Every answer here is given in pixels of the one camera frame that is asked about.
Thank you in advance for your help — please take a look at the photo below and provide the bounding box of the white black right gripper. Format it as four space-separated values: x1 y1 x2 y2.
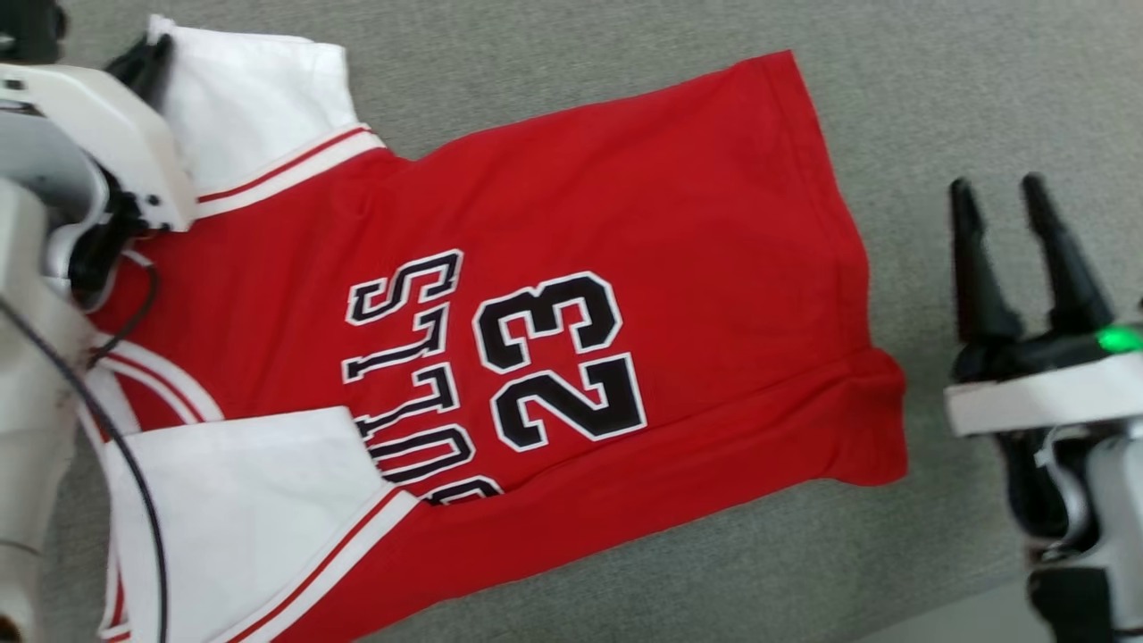
945 171 1143 438

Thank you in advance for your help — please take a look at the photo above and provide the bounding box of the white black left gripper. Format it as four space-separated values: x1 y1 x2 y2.
0 34 197 309

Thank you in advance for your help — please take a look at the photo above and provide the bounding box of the red white basketball jersey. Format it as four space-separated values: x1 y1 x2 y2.
85 13 909 643

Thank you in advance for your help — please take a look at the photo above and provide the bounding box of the left teal connector black cable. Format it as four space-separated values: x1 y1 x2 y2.
0 255 171 643

